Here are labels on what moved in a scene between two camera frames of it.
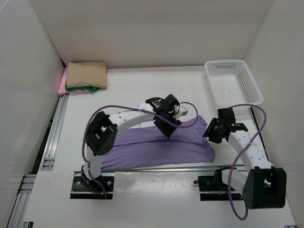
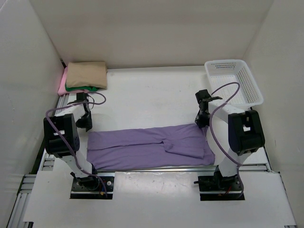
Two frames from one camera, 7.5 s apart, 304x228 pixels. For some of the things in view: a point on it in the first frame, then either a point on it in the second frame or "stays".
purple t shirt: (190, 142) stays
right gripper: (208, 131) -> (200, 122)
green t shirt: (89, 88) stays
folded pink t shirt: (62, 90) stays
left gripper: (167, 130) -> (88, 124)
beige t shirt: (89, 74) stays
